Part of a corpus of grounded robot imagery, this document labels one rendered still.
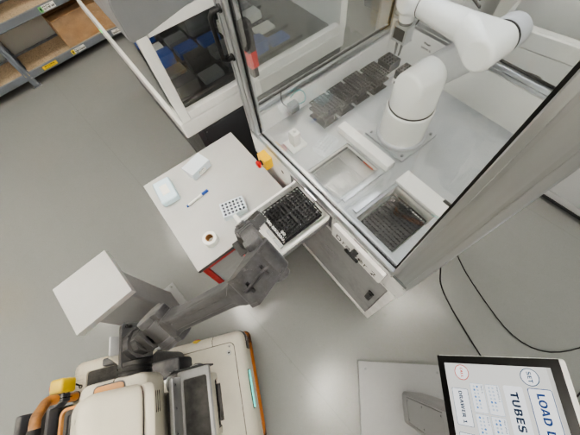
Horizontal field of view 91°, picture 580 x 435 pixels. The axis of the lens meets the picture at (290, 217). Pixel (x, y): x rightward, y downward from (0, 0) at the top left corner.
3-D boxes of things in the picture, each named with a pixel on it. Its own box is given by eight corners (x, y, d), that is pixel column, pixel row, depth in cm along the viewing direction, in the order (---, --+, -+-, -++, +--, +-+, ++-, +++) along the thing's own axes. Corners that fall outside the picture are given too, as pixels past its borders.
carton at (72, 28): (70, 48, 329) (49, 22, 304) (59, 37, 340) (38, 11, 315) (101, 31, 339) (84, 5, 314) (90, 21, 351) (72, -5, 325)
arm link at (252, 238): (242, 252, 59) (275, 287, 61) (262, 233, 60) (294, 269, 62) (231, 226, 101) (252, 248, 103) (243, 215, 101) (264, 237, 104)
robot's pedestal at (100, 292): (160, 345, 192) (75, 339, 124) (138, 312, 203) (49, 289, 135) (196, 312, 200) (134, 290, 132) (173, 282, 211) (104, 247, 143)
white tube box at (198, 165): (195, 180, 156) (192, 175, 151) (185, 173, 159) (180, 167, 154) (211, 165, 160) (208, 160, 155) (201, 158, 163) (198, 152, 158)
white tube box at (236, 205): (225, 221, 144) (223, 217, 140) (221, 207, 147) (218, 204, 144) (249, 211, 145) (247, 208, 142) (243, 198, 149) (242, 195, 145)
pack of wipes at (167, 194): (181, 198, 152) (178, 194, 148) (165, 208, 150) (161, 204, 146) (171, 179, 158) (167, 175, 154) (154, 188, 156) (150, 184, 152)
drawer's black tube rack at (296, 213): (283, 247, 127) (282, 242, 121) (261, 220, 134) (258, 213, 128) (321, 218, 132) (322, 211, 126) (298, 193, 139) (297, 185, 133)
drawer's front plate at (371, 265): (378, 283, 119) (383, 277, 109) (331, 234, 130) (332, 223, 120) (381, 280, 119) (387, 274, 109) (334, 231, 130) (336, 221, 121)
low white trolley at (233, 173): (237, 300, 201) (198, 271, 133) (194, 237, 226) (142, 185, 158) (301, 250, 214) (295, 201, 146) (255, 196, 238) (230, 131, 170)
